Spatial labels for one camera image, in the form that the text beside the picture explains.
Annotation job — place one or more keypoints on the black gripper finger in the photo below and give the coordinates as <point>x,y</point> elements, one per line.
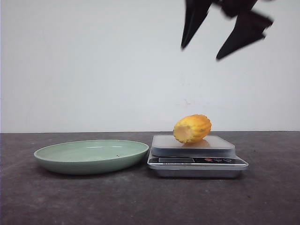
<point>196,12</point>
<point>248,29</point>

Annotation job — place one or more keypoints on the yellow corn cob piece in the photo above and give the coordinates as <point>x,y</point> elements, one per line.
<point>192,128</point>

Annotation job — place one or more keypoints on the silver digital kitchen scale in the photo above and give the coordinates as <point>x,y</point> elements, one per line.
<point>211,157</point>

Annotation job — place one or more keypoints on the green shallow plate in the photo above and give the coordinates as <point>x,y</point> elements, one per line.
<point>90,156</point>

